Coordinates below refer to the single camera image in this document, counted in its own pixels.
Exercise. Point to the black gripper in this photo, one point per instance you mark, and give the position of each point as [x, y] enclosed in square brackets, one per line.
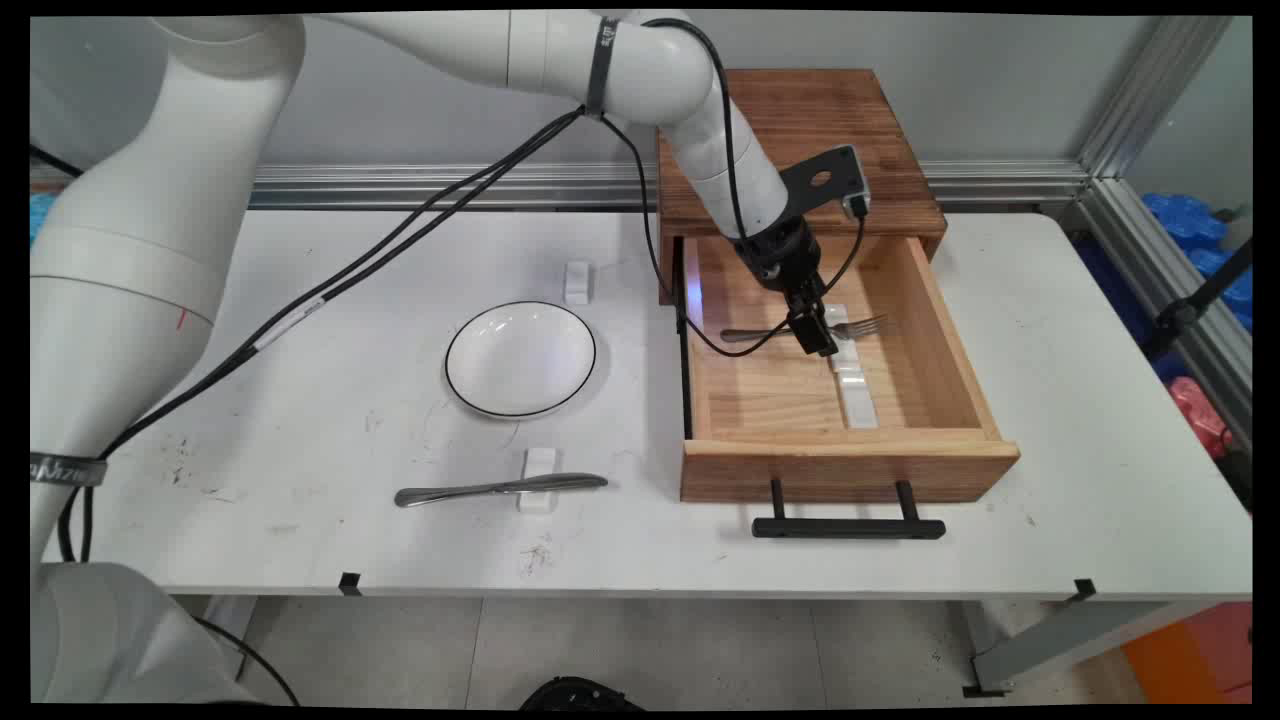
[780, 250]

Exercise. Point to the silver metal table knife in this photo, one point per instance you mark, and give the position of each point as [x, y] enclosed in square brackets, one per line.
[450, 492]

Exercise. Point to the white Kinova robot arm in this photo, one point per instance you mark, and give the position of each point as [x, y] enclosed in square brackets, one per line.
[130, 250]

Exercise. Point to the white ceramic cutlery rest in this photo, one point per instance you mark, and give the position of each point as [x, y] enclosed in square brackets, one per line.
[577, 282]
[858, 400]
[845, 355]
[538, 462]

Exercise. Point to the silver metal fork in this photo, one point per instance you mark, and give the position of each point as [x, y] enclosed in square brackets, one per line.
[745, 335]

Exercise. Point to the light wooden drawer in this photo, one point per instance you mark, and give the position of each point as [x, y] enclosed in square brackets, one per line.
[770, 400]

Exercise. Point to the dark wooden drawer cabinet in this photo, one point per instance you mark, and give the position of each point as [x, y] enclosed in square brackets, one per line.
[820, 120]

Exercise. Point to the white plate with black rim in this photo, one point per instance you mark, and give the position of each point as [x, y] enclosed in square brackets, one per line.
[520, 360]

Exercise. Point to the small black table clip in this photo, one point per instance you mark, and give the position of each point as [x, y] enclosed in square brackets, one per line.
[1085, 589]
[349, 584]

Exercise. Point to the blue bubble wrap pile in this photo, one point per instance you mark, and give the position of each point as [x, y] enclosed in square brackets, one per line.
[1185, 220]

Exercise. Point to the red plastic bag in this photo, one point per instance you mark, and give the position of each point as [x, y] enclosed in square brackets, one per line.
[1200, 410]

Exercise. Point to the grey metal table leg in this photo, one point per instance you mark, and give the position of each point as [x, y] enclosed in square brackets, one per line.
[1060, 640]

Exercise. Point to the black round floor object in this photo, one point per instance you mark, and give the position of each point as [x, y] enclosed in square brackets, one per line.
[580, 695]

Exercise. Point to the orange box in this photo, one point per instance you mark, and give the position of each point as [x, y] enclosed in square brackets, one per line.
[1200, 655]

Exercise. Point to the white table leg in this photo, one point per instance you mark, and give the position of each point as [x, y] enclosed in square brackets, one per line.
[230, 615]

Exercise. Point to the blue bubble wrap sheet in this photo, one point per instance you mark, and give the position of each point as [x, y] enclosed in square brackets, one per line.
[40, 218]

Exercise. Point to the small grey wrist camera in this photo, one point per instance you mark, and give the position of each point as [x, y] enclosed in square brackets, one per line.
[857, 206]

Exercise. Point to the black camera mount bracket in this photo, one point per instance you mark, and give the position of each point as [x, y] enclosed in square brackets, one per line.
[842, 172]

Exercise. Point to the slanted aluminium frame rail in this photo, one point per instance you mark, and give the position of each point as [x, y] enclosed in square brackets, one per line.
[1160, 270]

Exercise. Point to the long aluminium wall rail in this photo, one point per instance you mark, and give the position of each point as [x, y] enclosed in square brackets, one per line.
[450, 185]

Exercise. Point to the upright aluminium frame post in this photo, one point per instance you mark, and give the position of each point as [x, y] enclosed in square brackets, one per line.
[1150, 90]

